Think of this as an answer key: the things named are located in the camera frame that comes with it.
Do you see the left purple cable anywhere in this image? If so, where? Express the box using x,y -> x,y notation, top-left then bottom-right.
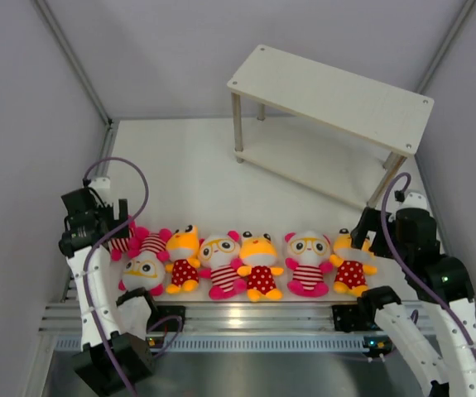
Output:
80,156 -> 180,397

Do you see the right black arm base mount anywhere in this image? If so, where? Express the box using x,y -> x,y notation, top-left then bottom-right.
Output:
331,304 -> 379,333

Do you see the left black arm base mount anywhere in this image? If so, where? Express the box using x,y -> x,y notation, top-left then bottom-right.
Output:
147,304 -> 186,332

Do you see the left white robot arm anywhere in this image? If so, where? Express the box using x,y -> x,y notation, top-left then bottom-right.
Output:
59,187 -> 160,396

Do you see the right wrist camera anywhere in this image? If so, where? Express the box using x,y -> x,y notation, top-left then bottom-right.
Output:
394,189 -> 429,212

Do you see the white two-tier wooden shelf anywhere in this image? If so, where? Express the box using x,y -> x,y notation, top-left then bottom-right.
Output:
228,45 -> 434,208

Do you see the pink striped plush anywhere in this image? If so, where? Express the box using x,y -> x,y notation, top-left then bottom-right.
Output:
284,231 -> 333,298
108,222 -> 136,261
198,230 -> 247,300

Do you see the slotted cable duct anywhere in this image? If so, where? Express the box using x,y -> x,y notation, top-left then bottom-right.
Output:
55,333 -> 392,353

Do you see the yellow dotted plush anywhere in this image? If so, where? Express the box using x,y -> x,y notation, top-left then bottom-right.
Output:
329,228 -> 377,298
238,231 -> 284,302
166,225 -> 200,294

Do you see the purple cable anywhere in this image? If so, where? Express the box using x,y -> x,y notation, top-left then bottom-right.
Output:
80,156 -> 180,397
380,172 -> 476,397

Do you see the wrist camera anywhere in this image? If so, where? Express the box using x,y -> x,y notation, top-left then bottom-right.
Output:
84,176 -> 112,204
394,189 -> 429,212

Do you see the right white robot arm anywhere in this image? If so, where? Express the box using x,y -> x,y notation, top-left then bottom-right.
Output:
350,208 -> 476,396

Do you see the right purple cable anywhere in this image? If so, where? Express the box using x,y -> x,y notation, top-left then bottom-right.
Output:
380,172 -> 476,397

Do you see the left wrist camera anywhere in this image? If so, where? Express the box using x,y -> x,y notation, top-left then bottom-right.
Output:
84,176 -> 112,204

